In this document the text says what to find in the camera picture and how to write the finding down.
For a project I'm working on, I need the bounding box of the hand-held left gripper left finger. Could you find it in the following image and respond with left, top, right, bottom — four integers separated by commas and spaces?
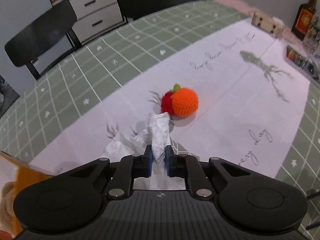
54, 145, 153, 198

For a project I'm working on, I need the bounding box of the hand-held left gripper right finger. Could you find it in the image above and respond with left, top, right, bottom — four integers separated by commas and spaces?
165, 145, 272, 199

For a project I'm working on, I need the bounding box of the white tissue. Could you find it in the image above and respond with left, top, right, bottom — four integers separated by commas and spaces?
102, 112, 175, 170

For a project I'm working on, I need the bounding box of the orange cardboard box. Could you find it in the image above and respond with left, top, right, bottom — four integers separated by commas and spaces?
0, 151, 54, 237

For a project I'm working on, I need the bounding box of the red crochet toy green leaf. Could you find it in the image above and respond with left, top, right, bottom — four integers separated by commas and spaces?
161, 83, 181, 114

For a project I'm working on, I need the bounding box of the orange crochet ball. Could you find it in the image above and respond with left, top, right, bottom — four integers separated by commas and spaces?
171, 87, 199, 117

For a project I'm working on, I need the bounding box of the white printed paper mat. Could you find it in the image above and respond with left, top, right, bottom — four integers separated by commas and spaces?
29, 17, 312, 179

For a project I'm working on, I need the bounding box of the green checked tablecloth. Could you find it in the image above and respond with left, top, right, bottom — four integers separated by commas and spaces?
0, 0, 320, 230

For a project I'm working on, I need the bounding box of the white drawer cabinet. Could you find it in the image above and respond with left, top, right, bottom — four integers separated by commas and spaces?
51, 0, 125, 46

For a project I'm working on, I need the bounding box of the dark tray with packets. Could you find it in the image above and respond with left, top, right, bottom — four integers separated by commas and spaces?
285, 44, 320, 78

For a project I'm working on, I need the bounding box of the beige wooden box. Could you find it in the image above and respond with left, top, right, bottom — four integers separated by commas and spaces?
251, 11, 286, 39

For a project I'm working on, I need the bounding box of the clear glass bottle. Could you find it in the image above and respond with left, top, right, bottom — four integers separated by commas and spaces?
302, 12, 320, 55

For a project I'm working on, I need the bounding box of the brown liquor bottle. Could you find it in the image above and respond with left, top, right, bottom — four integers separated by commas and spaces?
291, 0, 319, 40

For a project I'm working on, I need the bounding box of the dark picture frame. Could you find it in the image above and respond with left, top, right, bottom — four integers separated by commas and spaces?
0, 74, 20, 117

